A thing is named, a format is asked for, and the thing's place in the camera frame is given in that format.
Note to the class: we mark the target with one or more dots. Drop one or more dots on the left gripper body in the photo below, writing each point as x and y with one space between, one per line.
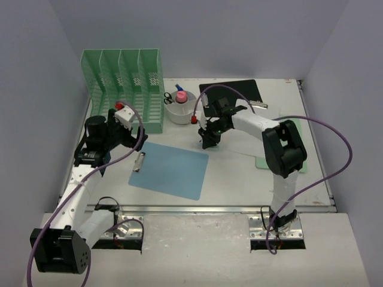
131 139

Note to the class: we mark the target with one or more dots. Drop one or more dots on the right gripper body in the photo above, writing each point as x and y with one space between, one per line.
214 128

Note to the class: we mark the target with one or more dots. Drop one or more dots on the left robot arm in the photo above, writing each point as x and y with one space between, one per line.
64 243

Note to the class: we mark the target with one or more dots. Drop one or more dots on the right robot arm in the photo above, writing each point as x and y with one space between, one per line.
284 152

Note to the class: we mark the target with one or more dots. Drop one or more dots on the white round desk organizer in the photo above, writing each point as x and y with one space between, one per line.
181 113

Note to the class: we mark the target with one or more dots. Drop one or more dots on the white clipboard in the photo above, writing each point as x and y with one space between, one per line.
246 137

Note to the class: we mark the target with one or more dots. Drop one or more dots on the blue clipboard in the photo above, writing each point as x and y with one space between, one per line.
174 171

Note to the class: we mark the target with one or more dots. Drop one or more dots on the black clipboard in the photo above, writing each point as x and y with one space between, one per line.
248 88

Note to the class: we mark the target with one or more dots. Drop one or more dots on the green mesh file organizer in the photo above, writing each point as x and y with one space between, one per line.
133 75

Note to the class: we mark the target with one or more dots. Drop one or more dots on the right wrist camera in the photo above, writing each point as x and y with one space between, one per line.
201 120

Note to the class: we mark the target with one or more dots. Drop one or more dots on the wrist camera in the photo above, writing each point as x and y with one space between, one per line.
124 115
201 120

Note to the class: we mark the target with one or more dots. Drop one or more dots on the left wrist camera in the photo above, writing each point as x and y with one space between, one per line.
124 115

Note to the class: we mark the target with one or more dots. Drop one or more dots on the black handled scissors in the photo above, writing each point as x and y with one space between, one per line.
168 99

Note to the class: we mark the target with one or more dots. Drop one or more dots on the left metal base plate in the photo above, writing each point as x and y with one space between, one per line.
125 227

